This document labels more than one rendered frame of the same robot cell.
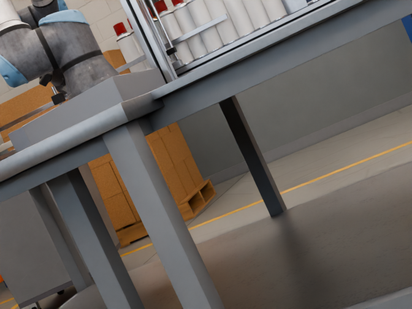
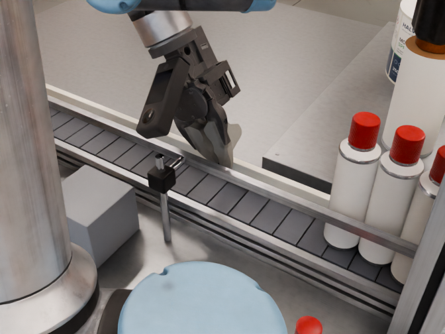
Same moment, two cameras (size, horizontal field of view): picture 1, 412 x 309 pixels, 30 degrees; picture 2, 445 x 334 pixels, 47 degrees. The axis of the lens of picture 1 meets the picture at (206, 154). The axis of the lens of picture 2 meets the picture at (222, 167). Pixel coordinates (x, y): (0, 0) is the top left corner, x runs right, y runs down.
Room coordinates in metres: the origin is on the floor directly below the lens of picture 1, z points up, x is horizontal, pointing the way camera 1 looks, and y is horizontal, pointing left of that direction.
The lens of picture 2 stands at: (1.84, 0.14, 1.42)
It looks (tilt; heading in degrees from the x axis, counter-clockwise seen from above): 39 degrees down; 11
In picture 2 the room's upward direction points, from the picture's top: straight up
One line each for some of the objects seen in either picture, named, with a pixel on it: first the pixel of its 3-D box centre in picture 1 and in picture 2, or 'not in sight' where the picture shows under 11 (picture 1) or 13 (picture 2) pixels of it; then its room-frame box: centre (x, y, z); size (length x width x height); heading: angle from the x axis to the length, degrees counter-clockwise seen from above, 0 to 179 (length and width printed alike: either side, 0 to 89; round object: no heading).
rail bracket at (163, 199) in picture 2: (67, 110); (172, 191); (2.38, 0.33, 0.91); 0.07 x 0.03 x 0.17; 159
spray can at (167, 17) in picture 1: (173, 33); not in sight; (2.30, -0.06, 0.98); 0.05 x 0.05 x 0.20
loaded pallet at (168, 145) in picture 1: (105, 154); not in sight; (6.25, 0.75, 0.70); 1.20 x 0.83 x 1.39; 74
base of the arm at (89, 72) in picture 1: (89, 76); not in sight; (2.03, 0.19, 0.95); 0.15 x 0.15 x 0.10
